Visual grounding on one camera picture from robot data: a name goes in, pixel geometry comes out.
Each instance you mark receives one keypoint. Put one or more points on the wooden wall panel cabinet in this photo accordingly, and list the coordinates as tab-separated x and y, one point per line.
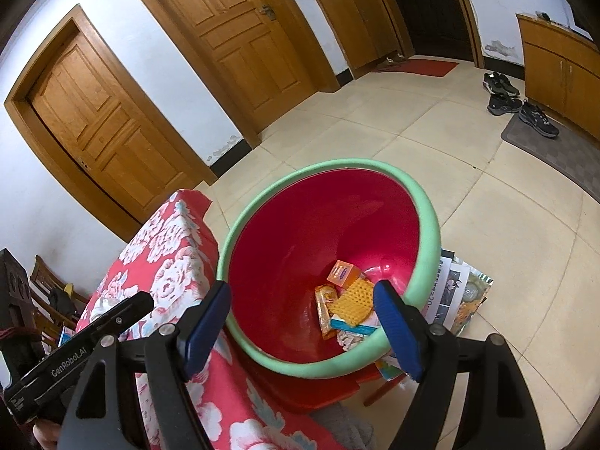
361	28

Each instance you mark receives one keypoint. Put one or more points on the black sneaker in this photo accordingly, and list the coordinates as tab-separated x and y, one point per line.
501	84
539	119
504	104

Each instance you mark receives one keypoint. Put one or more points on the dark wooden chair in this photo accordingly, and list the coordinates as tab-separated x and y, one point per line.
14	290

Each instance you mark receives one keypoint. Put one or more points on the yellow seat cushion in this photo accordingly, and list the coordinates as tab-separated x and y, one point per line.
70	288

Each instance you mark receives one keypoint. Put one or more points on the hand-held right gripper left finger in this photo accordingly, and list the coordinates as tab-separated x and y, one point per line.
206	333

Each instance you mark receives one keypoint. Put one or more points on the red basin with green rim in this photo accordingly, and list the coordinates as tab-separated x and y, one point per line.
304	225

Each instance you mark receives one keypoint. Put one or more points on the large yellow foam net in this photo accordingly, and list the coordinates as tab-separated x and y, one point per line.
354	302

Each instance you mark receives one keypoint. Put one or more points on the wooden sideboard cabinet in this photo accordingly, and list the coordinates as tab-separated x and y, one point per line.
562	70

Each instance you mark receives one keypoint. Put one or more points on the person's left hand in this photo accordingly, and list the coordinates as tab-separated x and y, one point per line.
47	437

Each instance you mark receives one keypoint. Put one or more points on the orange cardboard box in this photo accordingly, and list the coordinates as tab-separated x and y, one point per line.
344	274

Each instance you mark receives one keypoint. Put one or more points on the grey cloth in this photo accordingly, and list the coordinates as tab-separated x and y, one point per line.
342	429

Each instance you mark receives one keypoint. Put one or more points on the red floral blanket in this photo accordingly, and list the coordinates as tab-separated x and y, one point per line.
168	262

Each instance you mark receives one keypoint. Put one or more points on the colourful printed leaflet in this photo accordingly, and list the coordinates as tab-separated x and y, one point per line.
389	368

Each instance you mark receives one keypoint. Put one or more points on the grey floor mat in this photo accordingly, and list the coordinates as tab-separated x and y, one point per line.
553	150

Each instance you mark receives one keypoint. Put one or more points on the red plastic stool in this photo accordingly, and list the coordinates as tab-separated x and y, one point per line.
300	393

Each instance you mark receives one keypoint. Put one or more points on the black entrance door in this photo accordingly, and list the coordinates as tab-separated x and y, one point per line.
426	9

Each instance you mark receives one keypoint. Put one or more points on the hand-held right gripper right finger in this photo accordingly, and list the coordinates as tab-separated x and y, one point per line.
396	333

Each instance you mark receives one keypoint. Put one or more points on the arched panel wooden door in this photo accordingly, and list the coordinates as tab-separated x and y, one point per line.
98	126

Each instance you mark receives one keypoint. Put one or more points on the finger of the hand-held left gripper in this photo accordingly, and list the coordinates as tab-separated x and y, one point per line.
129	311

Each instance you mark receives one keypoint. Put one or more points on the red doormat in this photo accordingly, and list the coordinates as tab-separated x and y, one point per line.
422	66

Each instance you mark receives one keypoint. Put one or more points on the brown slipper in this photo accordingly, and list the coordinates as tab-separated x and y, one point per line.
393	62

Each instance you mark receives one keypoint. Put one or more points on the orange snack wrapper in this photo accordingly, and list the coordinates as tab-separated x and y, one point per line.
326	309

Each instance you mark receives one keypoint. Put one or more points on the white tissue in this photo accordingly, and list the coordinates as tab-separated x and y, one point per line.
351	340

